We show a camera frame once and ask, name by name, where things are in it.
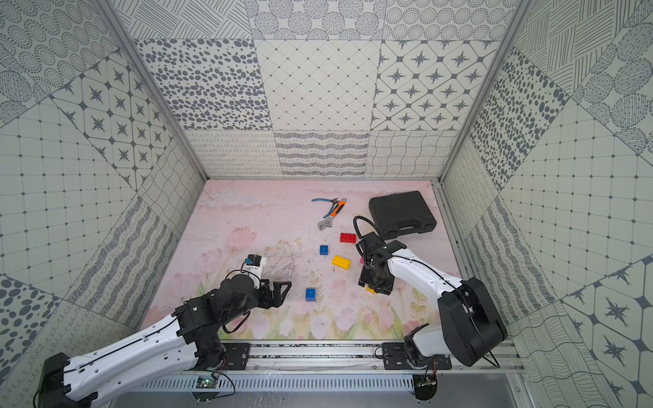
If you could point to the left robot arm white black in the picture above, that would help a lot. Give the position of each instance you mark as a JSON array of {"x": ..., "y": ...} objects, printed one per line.
[{"x": 187, "y": 339}]

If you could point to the left controller board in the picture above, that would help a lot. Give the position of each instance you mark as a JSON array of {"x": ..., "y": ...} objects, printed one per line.
[{"x": 206, "y": 389}]

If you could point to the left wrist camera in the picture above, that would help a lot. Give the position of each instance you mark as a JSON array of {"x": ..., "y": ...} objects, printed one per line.
[{"x": 254, "y": 264}]

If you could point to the black plastic tool case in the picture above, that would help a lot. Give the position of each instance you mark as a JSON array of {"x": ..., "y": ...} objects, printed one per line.
[{"x": 401, "y": 214}]

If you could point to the pink floral table mat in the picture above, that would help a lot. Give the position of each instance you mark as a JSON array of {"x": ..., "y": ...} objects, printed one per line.
[{"x": 278, "y": 220}]

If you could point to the right controller board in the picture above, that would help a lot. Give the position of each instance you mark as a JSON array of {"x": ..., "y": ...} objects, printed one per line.
[{"x": 425, "y": 387}]

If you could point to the aluminium rail frame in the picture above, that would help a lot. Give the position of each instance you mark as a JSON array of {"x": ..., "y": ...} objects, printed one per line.
[{"x": 356, "y": 357}]

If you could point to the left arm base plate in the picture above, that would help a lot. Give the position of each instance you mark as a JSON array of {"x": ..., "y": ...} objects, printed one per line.
[{"x": 229, "y": 356}]

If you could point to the controller board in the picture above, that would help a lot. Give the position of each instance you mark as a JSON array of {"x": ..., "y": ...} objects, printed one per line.
[
  {"x": 206, "y": 389},
  {"x": 425, "y": 387}
]

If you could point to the red lego brick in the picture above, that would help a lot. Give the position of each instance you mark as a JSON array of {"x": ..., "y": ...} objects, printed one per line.
[{"x": 348, "y": 238}]

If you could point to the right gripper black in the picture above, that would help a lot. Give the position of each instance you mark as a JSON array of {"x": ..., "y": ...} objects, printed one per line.
[{"x": 365, "y": 279}]

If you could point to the yellow long lego brick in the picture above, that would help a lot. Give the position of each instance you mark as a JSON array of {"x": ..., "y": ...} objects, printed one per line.
[{"x": 340, "y": 262}]

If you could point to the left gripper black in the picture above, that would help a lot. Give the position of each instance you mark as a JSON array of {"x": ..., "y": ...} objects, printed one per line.
[{"x": 270, "y": 294}]

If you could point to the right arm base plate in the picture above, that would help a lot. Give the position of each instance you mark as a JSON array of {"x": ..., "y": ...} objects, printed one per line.
[{"x": 395, "y": 358}]

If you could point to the orange adjustable wrench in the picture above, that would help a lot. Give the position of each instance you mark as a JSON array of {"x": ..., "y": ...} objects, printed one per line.
[{"x": 327, "y": 221}]

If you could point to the blue handled pliers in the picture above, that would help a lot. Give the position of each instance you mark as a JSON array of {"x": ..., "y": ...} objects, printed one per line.
[{"x": 335, "y": 203}]

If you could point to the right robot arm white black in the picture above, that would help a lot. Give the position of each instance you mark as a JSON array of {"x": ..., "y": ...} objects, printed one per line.
[{"x": 470, "y": 325}]

